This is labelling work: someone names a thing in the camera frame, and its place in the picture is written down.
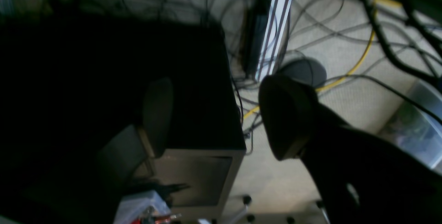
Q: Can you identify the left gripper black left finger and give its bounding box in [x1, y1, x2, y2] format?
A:
[97, 77, 174, 186]

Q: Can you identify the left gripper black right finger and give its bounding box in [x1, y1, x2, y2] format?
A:
[258, 75, 442, 224]

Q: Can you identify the clear bag with tools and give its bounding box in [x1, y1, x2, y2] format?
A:
[113, 190, 182, 224]

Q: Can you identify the clear plastic storage box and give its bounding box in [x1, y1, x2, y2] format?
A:
[378, 81, 442, 175]

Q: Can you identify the black computer tower case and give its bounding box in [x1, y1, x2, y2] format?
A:
[0, 13, 246, 224]

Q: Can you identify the white tripod leg base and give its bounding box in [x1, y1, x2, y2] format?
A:
[199, 195, 252, 224]

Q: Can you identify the round black stand base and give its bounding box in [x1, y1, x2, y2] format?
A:
[277, 57, 327, 88]

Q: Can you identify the yellow cable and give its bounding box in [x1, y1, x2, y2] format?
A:
[243, 0, 403, 120]

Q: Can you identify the aluminium floor rail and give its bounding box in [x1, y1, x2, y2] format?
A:
[254, 0, 293, 82]

